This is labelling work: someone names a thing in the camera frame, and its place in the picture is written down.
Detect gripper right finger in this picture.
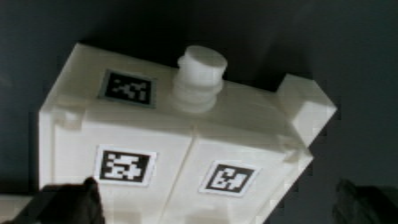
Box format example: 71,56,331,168
332,179,398,224

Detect white cabinet door panel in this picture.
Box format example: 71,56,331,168
55,124,192,224

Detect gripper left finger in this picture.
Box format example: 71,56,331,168
9,177,107,224

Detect white cabinet top knob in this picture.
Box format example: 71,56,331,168
172,45,228,113

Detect white cabinet body box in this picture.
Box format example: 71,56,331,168
39,45,336,224

